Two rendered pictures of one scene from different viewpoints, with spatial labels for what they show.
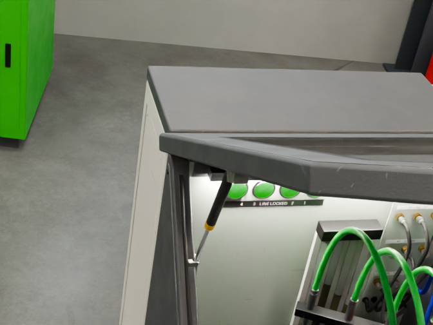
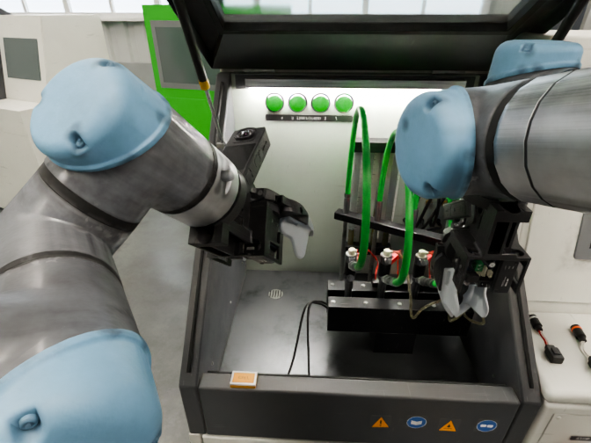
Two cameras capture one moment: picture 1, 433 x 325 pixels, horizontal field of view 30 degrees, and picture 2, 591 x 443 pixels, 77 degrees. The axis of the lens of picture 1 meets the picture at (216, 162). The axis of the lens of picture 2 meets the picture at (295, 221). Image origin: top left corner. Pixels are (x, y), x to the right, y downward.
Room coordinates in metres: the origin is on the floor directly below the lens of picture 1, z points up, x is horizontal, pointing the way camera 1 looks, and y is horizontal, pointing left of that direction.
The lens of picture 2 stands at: (0.49, -0.47, 1.59)
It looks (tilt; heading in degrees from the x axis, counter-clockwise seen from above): 30 degrees down; 22
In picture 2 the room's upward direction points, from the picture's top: straight up
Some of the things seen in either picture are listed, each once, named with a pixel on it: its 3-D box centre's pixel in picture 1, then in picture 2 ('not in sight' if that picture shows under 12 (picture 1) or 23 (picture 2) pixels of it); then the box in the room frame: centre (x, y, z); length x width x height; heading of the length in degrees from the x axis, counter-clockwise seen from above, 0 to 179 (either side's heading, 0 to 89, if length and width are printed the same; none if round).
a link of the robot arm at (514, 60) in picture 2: not in sight; (524, 101); (0.94, -0.54, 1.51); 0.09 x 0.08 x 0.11; 37
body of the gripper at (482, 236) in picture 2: not in sight; (485, 236); (0.93, -0.55, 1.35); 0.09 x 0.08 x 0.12; 19
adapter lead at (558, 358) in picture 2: not in sight; (543, 337); (1.20, -0.75, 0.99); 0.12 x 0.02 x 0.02; 15
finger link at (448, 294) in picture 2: not in sight; (452, 299); (0.93, -0.53, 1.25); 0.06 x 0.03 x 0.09; 19
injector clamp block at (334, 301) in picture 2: not in sight; (393, 317); (1.24, -0.44, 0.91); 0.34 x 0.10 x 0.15; 109
